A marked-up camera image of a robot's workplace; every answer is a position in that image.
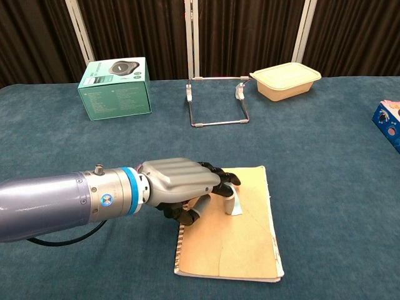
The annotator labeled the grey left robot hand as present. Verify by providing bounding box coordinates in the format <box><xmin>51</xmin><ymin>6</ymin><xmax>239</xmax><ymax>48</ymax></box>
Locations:
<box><xmin>139</xmin><ymin>157</ymin><xmax>242</xmax><ymax>226</ymax></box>

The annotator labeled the light blue paper strip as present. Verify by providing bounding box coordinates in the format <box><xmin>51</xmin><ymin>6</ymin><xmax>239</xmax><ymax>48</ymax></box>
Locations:
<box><xmin>230</xmin><ymin>184</ymin><xmax>244</xmax><ymax>216</ymax></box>

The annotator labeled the spiral-bound kraft cover notebook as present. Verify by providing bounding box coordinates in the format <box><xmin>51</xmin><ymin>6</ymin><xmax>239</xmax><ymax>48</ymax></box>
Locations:
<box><xmin>174</xmin><ymin>165</ymin><xmax>286</xmax><ymax>283</ymax></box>

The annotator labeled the teal speaker product box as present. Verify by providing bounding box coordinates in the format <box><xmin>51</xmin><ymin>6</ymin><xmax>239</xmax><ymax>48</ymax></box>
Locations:
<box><xmin>77</xmin><ymin>56</ymin><xmax>153</xmax><ymax>121</ymax></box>

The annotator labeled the cream plastic lidded container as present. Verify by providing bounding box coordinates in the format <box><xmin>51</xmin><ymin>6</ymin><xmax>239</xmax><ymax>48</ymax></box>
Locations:
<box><xmin>249</xmin><ymin>62</ymin><xmax>323</xmax><ymax>103</ymax></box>

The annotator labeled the dark brown pleated curtain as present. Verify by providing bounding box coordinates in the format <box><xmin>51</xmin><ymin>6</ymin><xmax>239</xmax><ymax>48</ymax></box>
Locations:
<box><xmin>0</xmin><ymin>0</ymin><xmax>400</xmax><ymax>89</ymax></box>

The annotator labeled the blue cartoon print box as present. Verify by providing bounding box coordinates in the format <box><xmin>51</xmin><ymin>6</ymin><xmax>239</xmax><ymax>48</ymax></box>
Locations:
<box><xmin>371</xmin><ymin>99</ymin><xmax>400</xmax><ymax>154</ymax></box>

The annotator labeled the metal wire folding stand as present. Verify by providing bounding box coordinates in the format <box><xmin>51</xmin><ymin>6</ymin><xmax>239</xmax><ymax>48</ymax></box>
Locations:
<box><xmin>186</xmin><ymin>76</ymin><xmax>253</xmax><ymax>128</ymax></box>

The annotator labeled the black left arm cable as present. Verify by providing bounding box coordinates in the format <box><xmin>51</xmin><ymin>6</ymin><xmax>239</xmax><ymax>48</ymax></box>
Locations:
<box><xmin>26</xmin><ymin>219</ymin><xmax>108</xmax><ymax>248</ymax></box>

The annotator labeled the white screen frame post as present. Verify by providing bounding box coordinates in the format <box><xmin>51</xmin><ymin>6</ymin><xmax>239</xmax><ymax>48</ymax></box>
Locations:
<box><xmin>184</xmin><ymin>0</ymin><xmax>201</xmax><ymax>79</ymax></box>
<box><xmin>64</xmin><ymin>0</ymin><xmax>96</xmax><ymax>66</ymax></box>
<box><xmin>291</xmin><ymin>0</ymin><xmax>318</xmax><ymax>64</ymax></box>

